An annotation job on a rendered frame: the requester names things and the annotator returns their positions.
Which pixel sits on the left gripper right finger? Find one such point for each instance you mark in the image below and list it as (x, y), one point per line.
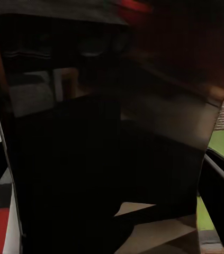
(211, 188)

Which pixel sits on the fixed window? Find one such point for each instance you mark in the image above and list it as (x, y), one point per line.
(210, 242)

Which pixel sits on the bottle of coffee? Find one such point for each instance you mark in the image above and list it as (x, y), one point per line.
(107, 108)

